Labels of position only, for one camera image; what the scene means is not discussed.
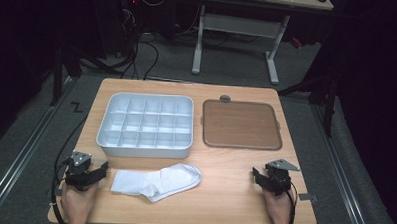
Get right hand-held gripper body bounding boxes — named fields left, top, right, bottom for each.
left=263, top=157, right=301, bottom=199

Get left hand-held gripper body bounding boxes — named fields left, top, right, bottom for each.
left=64, top=149, right=101, bottom=193

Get white sock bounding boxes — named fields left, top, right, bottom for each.
left=109, top=160, right=204, bottom=205

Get white divided storage box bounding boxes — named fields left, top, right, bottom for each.
left=95, top=90, right=196, bottom=161

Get person's right hand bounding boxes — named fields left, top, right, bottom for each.
left=260, top=187, right=296, bottom=224

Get person's left hand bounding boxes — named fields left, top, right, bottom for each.
left=60, top=181, right=101, bottom=223

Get grey tape strip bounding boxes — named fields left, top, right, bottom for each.
left=45, top=188, right=64, bottom=198
left=297, top=192, right=319, bottom=202

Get brown wooden box lid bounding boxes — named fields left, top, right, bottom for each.
left=200, top=98, right=285, bottom=152

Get black metal stand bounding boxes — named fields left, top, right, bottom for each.
left=49, top=42, right=86, bottom=109
left=275, top=66, right=340, bottom=139

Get small red object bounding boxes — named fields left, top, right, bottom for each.
left=290, top=36, right=304, bottom=50

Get white-legged wooden desk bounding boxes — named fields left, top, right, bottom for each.
left=191, top=0, right=334, bottom=88

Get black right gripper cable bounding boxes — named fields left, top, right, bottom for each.
left=284, top=180, right=299, bottom=224

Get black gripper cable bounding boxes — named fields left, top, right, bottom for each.
left=284, top=180, right=299, bottom=224
left=50, top=155, right=74, bottom=224

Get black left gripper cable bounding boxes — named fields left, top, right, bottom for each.
left=50, top=155, right=74, bottom=224

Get black cable on floor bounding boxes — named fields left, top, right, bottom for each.
left=54, top=114, right=88, bottom=166

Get metal floor rail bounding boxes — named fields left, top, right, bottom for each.
left=0, top=74, right=76, bottom=222
left=307, top=103, right=377, bottom=224

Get bundle of black cables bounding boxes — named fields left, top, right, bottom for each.
left=118, top=0, right=162, bottom=82

